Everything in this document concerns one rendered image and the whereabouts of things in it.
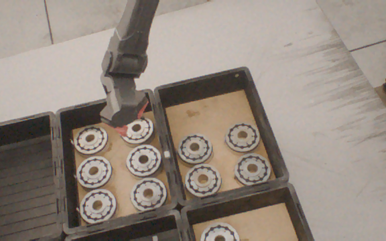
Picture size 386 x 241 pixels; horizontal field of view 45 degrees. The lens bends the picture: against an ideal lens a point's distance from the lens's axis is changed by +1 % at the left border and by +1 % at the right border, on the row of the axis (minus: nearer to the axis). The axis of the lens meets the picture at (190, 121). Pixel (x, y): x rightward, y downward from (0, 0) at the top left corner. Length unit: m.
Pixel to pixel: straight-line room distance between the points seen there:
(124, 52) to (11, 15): 2.35
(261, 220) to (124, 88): 0.55
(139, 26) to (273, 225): 0.66
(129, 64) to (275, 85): 0.81
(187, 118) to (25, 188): 0.53
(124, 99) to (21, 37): 2.17
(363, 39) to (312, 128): 1.32
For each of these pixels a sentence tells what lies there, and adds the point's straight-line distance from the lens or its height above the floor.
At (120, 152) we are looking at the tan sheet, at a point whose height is 0.83.
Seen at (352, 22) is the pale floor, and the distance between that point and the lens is 2.91.
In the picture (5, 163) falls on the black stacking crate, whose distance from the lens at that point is 1.54.
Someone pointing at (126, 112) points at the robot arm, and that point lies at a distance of 0.97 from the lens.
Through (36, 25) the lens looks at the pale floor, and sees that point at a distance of 3.12.
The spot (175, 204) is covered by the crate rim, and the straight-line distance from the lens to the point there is 1.21.
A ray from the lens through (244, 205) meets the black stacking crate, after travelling 1.26.
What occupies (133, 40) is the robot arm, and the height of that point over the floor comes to 1.37.
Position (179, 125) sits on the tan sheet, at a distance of 1.44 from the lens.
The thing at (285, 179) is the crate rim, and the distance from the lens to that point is 1.24.
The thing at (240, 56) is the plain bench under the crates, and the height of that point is 0.70.
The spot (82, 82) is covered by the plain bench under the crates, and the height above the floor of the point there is 0.70.
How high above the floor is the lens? 2.04
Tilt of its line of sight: 57 degrees down
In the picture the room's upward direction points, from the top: 9 degrees counter-clockwise
